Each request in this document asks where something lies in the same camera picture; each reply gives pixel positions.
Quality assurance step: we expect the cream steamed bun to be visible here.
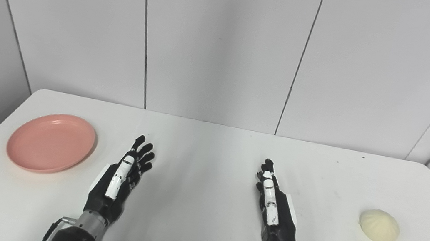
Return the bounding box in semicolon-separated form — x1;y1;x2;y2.
356;207;403;241

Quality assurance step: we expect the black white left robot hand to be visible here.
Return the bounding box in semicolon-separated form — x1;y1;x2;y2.
82;129;158;232

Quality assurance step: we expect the pink round plate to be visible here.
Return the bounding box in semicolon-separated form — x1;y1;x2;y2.
3;107;100;181

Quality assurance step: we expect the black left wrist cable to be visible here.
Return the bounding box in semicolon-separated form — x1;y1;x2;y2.
40;214;73;241

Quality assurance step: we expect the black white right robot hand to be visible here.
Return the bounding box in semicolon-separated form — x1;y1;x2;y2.
247;157;309;241

